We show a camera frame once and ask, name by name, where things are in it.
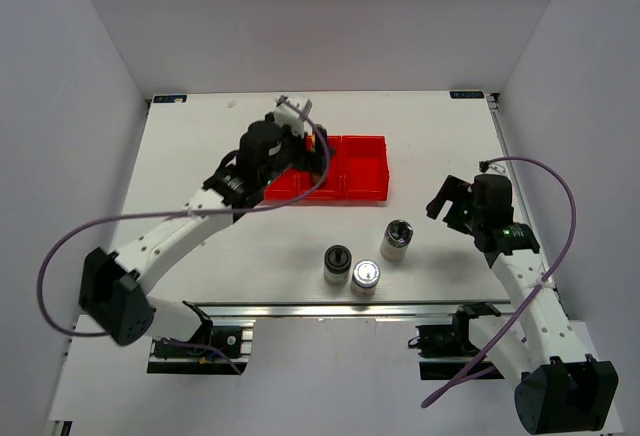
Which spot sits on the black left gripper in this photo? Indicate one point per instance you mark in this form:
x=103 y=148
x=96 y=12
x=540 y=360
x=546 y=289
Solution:
x=308 y=161

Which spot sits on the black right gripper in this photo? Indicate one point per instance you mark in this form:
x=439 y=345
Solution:
x=456 y=191

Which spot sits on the black lid spice jar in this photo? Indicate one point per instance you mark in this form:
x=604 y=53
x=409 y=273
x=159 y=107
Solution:
x=337 y=264

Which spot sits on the yellow cap sauce bottle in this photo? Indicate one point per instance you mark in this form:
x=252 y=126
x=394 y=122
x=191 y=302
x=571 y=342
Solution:
x=310 y=143

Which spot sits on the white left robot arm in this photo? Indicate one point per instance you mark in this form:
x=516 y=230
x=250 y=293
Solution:
x=116 y=286

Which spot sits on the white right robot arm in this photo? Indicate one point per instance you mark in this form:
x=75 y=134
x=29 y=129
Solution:
x=559 y=387

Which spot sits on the left red plastic bin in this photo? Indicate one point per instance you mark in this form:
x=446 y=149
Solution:
x=285 y=187

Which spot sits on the red plastic bin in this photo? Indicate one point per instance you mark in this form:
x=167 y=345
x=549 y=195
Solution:
x=285 y=187
x=329 y=191
x=364 y=168

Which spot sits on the middle red plastic bin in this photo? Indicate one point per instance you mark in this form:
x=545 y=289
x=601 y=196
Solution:
x=329 y=191

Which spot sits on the right red plastic bin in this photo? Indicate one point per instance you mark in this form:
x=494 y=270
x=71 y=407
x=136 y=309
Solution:
x=364 y=168

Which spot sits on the right blue corner label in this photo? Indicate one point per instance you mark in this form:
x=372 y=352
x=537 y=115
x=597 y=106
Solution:
x=466 y=94

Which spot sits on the blue corner label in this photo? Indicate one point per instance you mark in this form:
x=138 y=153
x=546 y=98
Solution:
x=466 y=94
x=169 y=99

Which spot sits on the silver lid glass jar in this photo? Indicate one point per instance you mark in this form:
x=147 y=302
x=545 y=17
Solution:
x=365 y=278

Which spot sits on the left blue corner label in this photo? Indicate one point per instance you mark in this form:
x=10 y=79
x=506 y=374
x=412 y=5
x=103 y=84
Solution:
x=169 y=99

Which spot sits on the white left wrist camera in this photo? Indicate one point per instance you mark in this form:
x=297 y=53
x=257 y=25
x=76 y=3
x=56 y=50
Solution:
x=292 y=111

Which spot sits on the aluminium table front rail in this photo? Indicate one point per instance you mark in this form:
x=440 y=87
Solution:
x=347 y=310

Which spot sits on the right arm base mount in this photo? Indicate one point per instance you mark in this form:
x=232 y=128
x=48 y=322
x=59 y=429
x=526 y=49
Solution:
x=444 y=349

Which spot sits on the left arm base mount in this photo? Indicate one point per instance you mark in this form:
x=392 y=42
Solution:
x=216 y=348

